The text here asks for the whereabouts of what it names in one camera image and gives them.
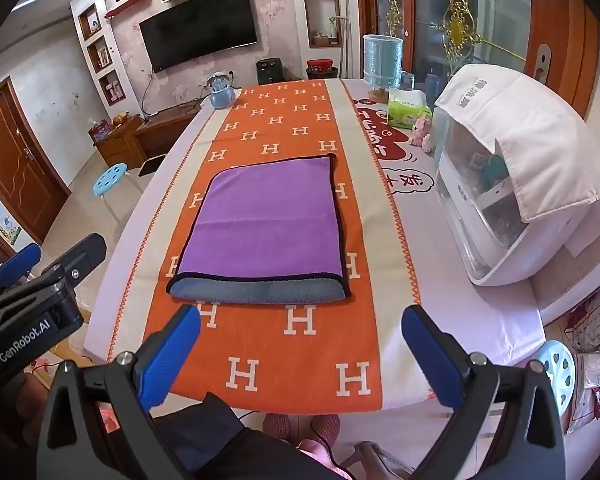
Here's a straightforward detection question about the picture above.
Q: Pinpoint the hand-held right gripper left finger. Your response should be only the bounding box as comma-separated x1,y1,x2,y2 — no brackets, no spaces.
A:
37,304,202,480

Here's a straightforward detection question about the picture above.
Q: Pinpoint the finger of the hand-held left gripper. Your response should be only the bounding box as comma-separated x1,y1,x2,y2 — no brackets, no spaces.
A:
40,232,108,291
0,242,43,306

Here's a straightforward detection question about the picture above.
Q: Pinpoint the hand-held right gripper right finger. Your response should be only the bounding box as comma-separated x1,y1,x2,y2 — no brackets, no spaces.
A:
401,304,567,480

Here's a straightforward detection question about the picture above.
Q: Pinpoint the purple towel with black trim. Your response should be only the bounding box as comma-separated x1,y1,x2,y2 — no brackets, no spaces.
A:
166,153,353,306

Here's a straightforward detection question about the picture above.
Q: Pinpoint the blue round stool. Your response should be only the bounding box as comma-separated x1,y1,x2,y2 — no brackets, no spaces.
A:
92,162,146,223

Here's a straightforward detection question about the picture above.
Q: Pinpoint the wooden tv cabinet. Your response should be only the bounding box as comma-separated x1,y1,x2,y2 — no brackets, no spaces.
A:
93,107,201,171

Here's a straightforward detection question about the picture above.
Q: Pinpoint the light blue heart stool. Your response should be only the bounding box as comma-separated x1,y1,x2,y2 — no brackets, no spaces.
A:
534,340,577,418

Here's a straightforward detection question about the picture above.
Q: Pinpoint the printed white table cover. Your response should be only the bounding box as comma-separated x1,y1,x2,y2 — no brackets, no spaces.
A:
82,78,546,411

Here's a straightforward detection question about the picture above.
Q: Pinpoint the orange patterned blanket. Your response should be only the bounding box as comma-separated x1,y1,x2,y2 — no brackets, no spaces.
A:
107,79,422,409

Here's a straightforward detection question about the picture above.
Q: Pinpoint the white dish cabinet appliance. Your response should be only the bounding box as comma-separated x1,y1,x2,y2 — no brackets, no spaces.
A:
432,107,600,288

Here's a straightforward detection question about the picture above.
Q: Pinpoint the blue round kettle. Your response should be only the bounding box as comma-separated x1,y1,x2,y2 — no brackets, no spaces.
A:
207,73,239,110

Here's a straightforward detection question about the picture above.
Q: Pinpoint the pink plush toy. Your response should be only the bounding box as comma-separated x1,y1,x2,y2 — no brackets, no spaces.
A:
410,114,435,153

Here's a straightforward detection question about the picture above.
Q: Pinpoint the white cloth cover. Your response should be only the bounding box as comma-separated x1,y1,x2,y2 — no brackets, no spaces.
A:
434,64,600,223

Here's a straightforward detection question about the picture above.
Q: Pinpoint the green tissue pack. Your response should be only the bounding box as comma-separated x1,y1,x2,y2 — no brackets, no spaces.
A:
387,89,428,130

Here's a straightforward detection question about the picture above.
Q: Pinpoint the black air fryer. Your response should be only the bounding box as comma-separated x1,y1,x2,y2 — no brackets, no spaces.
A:
256,57,284,86

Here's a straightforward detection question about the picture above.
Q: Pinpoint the light blue bucket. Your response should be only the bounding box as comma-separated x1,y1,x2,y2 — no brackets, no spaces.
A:
363,33,403,89

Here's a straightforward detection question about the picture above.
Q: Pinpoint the red black pot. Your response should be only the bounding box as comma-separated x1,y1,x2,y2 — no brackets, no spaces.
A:
306,59,339,81

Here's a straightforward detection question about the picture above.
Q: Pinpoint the white wall shelf unit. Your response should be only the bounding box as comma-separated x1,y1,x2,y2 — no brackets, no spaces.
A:
70,0,131,116

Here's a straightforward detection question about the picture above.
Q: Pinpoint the wall-mounted television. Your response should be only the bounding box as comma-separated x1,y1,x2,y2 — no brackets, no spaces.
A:
138,0,259,73

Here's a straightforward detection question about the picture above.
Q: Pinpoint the wooden door with handle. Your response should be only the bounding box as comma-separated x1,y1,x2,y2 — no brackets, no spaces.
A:
524,0,600,120

